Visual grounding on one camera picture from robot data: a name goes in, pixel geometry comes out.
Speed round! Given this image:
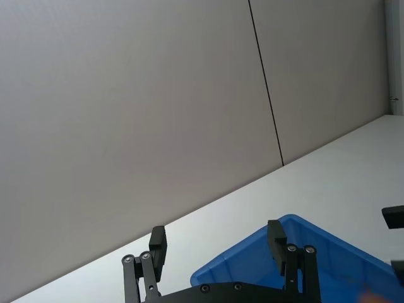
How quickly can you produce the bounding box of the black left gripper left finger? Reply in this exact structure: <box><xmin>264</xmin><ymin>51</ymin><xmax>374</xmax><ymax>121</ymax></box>
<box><xmin>121</xmin><ymin>225</ymin><xmax>168</xmax><ymax>303</ymax></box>

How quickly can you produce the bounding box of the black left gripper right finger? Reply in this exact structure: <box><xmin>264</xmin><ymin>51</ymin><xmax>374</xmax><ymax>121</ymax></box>
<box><xmin>267</xmin><ymin>219</ymin><xmax>322</xmax><ymax>303</ymax></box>

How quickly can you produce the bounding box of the blue plastic bin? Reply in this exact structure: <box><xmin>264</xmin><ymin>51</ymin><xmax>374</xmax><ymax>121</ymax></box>
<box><xmin>189</xmin><ymin>213</ymin><xmax>404</xmax><ymax>303</ymax></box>

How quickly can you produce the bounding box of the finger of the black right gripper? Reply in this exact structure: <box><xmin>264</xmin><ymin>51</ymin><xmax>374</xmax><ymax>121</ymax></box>
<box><xmin>381</xmin><ymin>205</ymin><xmax>404</xmax><ymax>230</ymax></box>
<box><xmin>390</xmin><ymin>258</ymin><xmax>404</xmax><ymax>280</ymax></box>

